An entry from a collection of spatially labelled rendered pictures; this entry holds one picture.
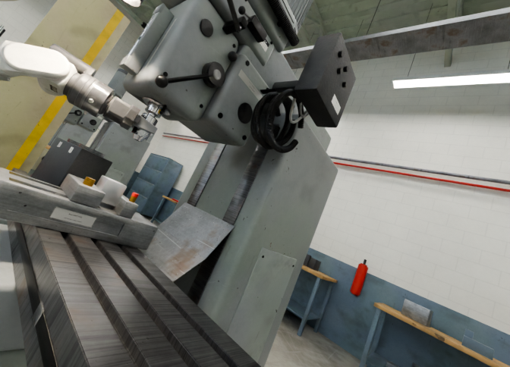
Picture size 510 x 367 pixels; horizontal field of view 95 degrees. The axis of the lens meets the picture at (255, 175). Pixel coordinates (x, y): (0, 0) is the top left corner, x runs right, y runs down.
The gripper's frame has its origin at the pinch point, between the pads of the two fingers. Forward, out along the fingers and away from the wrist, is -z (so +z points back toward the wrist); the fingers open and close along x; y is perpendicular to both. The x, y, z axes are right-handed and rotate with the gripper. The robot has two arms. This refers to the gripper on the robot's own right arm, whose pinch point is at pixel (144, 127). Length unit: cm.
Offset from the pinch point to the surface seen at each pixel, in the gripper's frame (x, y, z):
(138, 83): -5.6, -8.4, 7.0
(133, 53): -5.7, -14.4, 11.4
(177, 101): -9.0, -9.1, -3.3
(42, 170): 40, 27, 20
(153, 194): 710, 45, -155
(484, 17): -4, -236, -182
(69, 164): 26.4, 20.0, 12.3
